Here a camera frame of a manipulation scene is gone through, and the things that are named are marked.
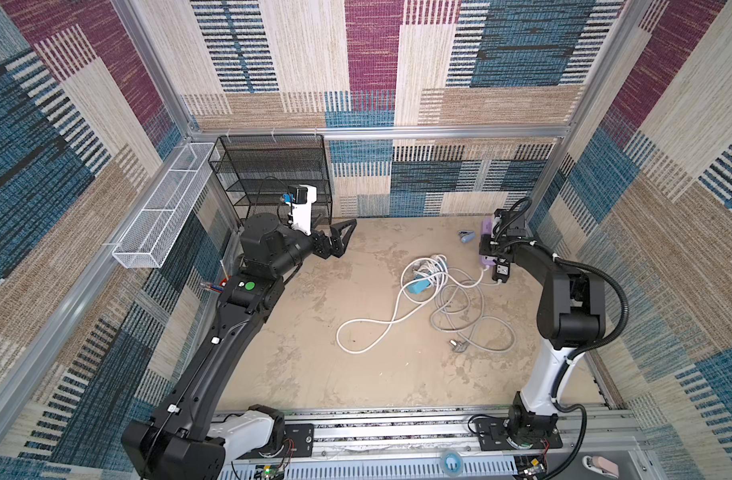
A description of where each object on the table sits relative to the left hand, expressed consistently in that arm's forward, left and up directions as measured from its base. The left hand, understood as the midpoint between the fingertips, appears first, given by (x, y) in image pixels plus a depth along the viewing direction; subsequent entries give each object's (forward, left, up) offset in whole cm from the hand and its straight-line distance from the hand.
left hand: (340, 216), depth 66 cm
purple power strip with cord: (+14, -41, -22) cm, 49 cm away
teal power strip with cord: (+7, -23, -34) cm, 42 cm away
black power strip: (+13, -51, -37) cm, 64 cm away
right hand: (+18, -47, -32) cm, 59 cm away
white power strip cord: (-1, -34, -40) cm, 53 cm away
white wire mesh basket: (+1, +46, -7) cm, 46 cm away
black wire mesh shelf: (+43, +35, -19) cm, 59 cm away
